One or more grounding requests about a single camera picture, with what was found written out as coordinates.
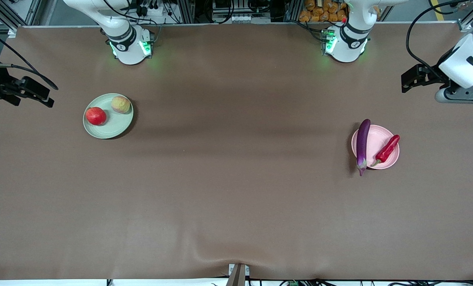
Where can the metal table edge bracket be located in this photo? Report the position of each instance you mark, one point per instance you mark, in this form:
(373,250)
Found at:
(238,276)

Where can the brown table cover sheet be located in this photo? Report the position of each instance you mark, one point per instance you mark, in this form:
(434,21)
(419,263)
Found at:
(236,206)

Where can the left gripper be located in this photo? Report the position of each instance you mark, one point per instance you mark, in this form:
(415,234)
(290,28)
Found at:
(434,77)

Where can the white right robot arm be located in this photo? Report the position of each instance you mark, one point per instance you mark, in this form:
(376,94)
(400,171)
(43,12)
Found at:
(127,49)

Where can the red chili pepper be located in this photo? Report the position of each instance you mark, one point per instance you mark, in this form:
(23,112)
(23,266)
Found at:
(387,150)

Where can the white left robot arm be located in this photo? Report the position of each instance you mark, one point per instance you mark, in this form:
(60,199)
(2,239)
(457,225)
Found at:
(346,47)

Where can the long purple eggplant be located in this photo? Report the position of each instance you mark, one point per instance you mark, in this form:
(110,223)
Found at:
(363,143)

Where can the green terminal connector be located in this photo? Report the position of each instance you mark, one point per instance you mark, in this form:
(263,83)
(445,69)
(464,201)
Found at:
(293,283)

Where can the bag of orange fruit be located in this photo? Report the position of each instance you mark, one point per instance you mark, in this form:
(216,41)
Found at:
(320,10)

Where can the yellow pink peach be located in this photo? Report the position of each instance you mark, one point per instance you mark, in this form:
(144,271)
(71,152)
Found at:
(120,105)

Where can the red round apple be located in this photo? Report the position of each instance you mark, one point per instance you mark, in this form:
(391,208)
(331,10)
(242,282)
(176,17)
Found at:
(96,116)

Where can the pale green round plate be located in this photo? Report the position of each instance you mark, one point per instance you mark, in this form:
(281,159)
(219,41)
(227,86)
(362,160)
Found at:
(109,129)

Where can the pink round plate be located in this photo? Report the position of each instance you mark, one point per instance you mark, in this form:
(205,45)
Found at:
(375,139)

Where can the grey metal equipment rack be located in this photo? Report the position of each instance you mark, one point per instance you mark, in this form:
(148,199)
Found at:
(240,18)

